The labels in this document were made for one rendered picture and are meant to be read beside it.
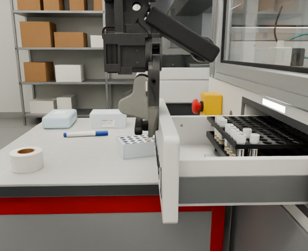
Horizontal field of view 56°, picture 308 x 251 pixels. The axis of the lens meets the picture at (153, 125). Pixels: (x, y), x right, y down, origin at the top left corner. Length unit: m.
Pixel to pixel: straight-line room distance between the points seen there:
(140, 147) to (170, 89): 0.57
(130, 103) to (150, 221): 0.32
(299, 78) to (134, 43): 0.22
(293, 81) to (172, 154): 0.20
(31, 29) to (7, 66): 0.89
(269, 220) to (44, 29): 4.12
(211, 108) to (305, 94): 0.39
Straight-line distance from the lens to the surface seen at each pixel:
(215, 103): 0.77
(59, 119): 1.05
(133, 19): 0.44
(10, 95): 5.12
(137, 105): 0.42
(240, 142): 0.40
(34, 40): 4.45
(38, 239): 0.72
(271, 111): 0.50
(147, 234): 0.68
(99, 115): 1.02
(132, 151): 0.73
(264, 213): 0.55
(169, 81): 1.26
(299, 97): 0.42
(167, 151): 0.32
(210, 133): 0.55
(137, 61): 0.42
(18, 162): 0.70
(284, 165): 0.38
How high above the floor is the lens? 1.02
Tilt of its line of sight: 14 degrees down
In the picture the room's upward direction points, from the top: straight up
